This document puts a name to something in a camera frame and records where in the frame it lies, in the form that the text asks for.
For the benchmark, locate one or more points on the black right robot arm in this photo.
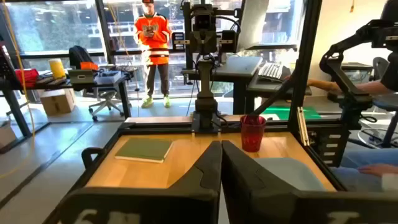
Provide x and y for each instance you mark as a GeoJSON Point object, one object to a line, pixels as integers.
{"type": "Point", "coordinates": [206, 93]}

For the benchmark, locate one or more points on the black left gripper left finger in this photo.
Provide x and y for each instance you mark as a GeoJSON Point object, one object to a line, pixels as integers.
{"type": "Point", "coordinates": [174, 202]}

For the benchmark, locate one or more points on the black jointed leader arm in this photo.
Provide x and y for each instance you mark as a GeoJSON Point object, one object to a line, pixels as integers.
{"type": "Point", "coordinates": [345, 84]}

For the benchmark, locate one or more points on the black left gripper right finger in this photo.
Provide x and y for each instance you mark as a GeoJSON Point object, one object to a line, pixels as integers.
{"type": "Point", "coordinates": [267, 205]}

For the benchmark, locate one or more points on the green sponge cloth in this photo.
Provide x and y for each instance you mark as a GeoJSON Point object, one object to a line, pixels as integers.
{"type": "Point", "coordinates": [143, 149]}

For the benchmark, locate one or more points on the yellow container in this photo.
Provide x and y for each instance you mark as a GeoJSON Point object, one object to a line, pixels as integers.
{"type": "Point", "coordinates": [57, 68]}

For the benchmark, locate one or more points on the green floor mat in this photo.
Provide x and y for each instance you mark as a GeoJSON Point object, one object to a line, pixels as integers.
{"type": "Point", "coordinates": [281, 112]}

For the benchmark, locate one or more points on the black aluminium table frame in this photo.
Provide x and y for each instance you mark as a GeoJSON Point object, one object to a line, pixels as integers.
{"type": "Point", "coordinates": [303, 77]}

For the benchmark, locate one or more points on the grey office chair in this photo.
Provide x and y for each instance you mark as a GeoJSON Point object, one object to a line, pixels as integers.
{"type": "Point", "coordinates": [385, 105]}

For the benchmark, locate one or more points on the cardboard box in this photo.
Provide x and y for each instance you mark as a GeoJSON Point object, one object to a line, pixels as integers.
{"type": "Point", "coordinates": [57, 102]}

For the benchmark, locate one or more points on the person standing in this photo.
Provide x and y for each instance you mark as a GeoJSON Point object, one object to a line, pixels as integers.
{"type": "Point", "coordinates": [153, 46]}

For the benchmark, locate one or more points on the black desk with monitor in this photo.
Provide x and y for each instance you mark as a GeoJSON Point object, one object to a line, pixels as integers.
{"type": "Point", "coordinates": [236, 71]}

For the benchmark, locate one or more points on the black desk with clutter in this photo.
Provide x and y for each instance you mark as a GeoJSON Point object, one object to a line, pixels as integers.
{"type": "Point", "coordinates": [77, 85]}

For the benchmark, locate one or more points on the white computer keyboard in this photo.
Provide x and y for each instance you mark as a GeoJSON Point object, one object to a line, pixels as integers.
{"type": "Point", "coordinates": [270, 71]}

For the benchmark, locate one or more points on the blue-grey plastic tray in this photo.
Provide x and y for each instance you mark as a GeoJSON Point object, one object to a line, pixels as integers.
{"type": "Point", "coordinates": [289, 172]}

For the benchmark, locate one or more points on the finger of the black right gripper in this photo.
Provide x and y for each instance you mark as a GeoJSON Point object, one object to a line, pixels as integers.
{"type": "Point", "coordinates": [211, 43]}
{"type": "Point", "coordinates": [196, 43]}

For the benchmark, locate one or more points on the red translucent plastic cup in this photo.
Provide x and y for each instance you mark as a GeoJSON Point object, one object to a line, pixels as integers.
{"type": "Point", "coordinates": [252, 133]}

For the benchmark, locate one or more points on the computer monitor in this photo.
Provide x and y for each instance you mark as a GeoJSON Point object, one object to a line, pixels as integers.
{"type": "Point", "coordinates": [253, 25]}

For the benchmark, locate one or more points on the black office chair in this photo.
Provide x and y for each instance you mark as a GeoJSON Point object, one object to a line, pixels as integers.
{"type": "Point", "coordinates": [102, 93]}

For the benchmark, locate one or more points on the person seated beside table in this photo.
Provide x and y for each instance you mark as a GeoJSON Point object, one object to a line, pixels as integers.
{"type": "Point", "coordinates": [373, 169]}

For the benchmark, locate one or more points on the grey equipment box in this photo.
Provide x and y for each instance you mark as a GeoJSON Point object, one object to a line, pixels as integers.
{"type": "Point", "coordinates": [81, 76]}

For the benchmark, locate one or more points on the red bag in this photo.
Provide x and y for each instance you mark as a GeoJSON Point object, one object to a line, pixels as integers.
{"type": "Point", "coordinates": [27, 77]}

